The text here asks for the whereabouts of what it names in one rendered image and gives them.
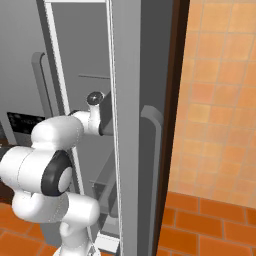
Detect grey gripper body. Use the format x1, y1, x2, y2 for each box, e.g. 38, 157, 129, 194
98, 90, 115, 137

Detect thin fridge shelf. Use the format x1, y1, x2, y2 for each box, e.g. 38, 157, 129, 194
77, 73, 111, 81

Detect grey open fridge door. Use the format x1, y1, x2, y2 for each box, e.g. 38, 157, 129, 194
105, 0, 175, 256

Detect dark brown cabinet side panel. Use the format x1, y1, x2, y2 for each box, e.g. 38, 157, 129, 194
151, 0, 191, 256

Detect grey fridge body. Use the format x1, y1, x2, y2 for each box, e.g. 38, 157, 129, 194
35, 0, 122, 256

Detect grey closed fridge door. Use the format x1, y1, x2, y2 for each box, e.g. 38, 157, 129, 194
0, 0, 64, 146

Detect grey open fridge door handle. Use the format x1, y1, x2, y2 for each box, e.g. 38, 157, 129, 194
138, 104, 165, 256

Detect grey closed fridge door handle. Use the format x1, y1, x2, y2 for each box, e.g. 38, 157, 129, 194
31, 51, 55, 118

